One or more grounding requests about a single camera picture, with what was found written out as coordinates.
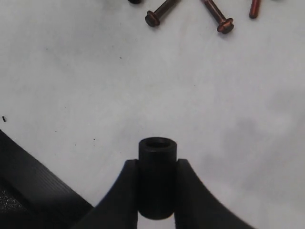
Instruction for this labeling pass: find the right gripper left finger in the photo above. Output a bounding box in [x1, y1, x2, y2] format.
[75, 159, 140, 229]

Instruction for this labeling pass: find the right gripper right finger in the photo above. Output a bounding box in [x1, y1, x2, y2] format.
[174, 158, 259, 229]

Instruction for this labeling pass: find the black cylindrical sleeve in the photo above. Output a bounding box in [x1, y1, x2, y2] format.
[138, 136, 179, 219]

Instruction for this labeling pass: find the copper flange bolt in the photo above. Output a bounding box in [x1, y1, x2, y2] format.
[201, 0, 235, 35]
[249, 0, 262, 19]
[144, 0, 182, 27]

